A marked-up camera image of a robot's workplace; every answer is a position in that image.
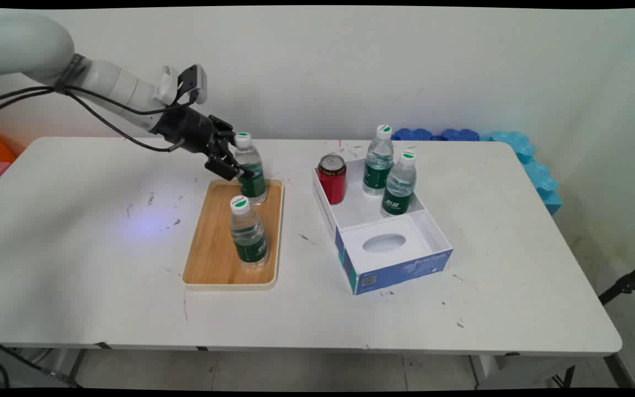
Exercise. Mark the white and blue cardboard box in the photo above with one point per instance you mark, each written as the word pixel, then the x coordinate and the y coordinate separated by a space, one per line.
pixel 383 242

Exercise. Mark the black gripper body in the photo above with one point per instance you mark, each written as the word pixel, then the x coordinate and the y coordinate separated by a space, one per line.
pixel 188 129

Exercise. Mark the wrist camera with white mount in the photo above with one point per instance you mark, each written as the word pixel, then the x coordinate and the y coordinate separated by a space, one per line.
pixel 192 82

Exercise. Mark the bamboo tray with cream rim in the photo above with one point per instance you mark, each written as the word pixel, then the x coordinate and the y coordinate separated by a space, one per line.
pixel 213 253

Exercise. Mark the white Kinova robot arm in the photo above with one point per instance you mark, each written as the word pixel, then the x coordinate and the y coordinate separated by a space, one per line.
pixel 31 47

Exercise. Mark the green label water bottle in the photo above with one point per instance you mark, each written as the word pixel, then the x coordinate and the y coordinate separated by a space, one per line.
pixel 378 165
pixel 248 237
pixel 252 190
pixel 400 190

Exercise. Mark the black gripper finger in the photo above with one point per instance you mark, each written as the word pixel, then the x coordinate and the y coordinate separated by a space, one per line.
pixel 227 131
pixel 224 162

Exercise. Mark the grey table leg frame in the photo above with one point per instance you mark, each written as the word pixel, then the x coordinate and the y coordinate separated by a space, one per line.
pixel 516 372

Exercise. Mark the black tripod leg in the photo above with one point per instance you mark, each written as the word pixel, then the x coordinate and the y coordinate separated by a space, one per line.
pixel 626 285

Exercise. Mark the red soda can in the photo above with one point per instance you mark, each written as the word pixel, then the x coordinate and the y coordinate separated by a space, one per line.
pixel 332 182

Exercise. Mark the light blue foam mat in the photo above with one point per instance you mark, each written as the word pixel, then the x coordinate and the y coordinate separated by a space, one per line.
pixel 538 173

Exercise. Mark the dark blue foam mat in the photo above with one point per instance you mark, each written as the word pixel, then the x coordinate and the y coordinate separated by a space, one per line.
pixel 412 134
pixel 461 134

